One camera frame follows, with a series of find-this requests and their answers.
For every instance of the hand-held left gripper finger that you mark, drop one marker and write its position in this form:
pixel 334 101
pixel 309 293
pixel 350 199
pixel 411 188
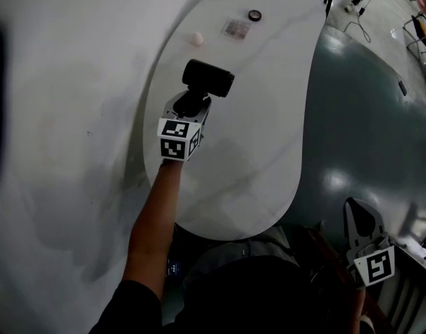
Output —
pixel 170 107
pixel 205 111

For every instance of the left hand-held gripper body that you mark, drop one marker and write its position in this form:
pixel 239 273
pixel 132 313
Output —
pixel 176 139

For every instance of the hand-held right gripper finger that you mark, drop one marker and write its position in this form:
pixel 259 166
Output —
pixel 374 218
pixel 349 228

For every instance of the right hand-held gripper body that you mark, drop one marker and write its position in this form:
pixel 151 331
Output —
pixel 374 264

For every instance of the black cylindrical object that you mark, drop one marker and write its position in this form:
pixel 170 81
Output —
pixel 207 77

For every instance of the white kidney-shaped table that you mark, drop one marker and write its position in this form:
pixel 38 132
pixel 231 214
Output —
pixel 254 134

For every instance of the person's left forearm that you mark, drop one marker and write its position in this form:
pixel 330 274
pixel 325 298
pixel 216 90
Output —
pixel 154 228

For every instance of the person's right forearm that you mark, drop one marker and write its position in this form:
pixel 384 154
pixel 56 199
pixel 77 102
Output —
pixel 360 304

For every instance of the small pale makeup sponge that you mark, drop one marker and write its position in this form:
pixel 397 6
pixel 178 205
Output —
pixel 197 38

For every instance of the dark green round rug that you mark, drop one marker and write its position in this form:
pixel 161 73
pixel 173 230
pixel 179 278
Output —
pixel 355 134

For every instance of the person's clothed body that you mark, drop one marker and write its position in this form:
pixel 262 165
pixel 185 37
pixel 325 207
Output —
pixel 241 291

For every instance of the small device with blue screen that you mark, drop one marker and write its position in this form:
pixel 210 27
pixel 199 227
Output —
pixel 174 268

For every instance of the small black remote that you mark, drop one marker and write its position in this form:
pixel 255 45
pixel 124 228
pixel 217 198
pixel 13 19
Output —
pixel 402 87

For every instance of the orange and black chair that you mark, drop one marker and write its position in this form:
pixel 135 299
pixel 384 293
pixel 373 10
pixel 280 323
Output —
pixel 422 33

